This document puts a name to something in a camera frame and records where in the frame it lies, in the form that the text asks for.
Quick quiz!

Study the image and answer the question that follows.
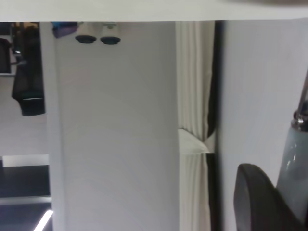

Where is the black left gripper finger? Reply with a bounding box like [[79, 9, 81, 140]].
[[234, 163, 308, 231]]

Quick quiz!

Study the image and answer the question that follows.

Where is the spoon with pale blue handle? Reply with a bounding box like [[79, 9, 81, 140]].
[[275, 68, 308, 227]]

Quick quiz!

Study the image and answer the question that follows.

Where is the white pleated curtain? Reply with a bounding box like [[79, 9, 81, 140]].
[[176, 21, 217, 231]]

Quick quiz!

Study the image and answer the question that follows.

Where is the white cylinder with black cap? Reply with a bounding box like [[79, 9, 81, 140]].
[[75, 22, 98, 45]]

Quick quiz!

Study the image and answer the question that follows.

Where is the blue and purple cloth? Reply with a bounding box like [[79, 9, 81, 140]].
[[50, 21, 81, 39]]

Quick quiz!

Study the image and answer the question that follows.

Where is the black monitor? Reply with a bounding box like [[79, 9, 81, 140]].
[[0, 37, 12, 74]]

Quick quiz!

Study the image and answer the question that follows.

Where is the black vertical post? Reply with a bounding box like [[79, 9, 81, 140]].
[[208, 21, 225, 231]]

